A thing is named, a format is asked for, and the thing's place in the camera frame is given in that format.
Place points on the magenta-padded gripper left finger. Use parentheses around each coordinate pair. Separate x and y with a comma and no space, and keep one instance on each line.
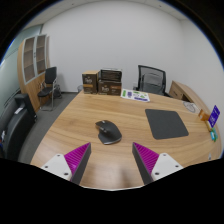
(60,165)

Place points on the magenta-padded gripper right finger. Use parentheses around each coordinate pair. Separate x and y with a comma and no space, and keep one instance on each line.
(163,165)

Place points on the black computer mouse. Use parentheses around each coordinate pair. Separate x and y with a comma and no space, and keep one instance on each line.
(109,133)

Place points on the dark grey mouse pad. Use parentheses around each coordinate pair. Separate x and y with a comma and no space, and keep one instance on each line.
(166,124)

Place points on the black leather armchair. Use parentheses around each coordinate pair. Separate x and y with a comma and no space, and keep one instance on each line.
(15,126)

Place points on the tan flat box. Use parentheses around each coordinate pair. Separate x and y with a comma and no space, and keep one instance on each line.
(208,126)

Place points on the orange-brown small box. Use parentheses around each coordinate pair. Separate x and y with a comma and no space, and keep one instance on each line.
(203,115)

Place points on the purple sign card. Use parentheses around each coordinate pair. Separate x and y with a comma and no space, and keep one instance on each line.
(214,115)

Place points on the white sticker sheet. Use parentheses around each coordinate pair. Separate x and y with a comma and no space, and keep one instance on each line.
(135,95)

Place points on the wooden side desk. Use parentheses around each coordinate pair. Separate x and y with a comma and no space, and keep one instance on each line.
(181,90)

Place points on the grey waste bin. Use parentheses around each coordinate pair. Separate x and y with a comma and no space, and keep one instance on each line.
(80,88)

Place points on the grey backpack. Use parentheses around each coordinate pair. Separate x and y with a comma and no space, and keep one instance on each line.
(152,83)

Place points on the small brown cardboard box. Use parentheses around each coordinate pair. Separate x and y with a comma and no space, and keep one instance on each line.
(90,81)

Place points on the black visitor chair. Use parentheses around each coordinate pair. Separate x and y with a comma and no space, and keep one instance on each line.
(50,76)

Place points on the black mesh office chair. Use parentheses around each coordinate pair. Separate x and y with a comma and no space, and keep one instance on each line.
(151,69)

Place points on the black cardboard box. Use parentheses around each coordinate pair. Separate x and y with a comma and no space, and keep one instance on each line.
(111,74)

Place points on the wooden shelf unit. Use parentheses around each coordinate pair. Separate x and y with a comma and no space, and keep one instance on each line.
(30,63)

